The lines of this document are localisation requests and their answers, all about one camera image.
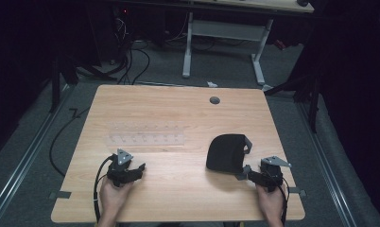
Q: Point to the metal floor rail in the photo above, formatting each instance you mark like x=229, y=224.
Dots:
x=326, y=167
x=27, y=157

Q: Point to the white frame desk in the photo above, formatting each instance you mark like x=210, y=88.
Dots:
x=224, y=30

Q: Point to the black cloth pouch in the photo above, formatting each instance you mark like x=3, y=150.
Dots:
x=226, y=153

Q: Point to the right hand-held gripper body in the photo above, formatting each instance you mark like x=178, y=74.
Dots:
x=272, y=173

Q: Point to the grey tape piece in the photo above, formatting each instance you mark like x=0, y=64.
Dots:
x=298, y=191
x=60, y=195

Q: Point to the white paper scrap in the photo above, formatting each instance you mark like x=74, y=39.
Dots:
x=212, y=84

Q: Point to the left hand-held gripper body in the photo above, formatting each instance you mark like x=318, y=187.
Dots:
x=118, y=167

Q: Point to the person's right hand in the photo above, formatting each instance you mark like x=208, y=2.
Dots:
x=271, y=203

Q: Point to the black metal stand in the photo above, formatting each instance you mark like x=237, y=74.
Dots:
x=55, y=82
x=313, y=104

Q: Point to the person's left hand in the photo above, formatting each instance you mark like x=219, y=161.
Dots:
x=113, y=197

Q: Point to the clear acrylic rack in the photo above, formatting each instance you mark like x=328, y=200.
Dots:
x=145, y=134

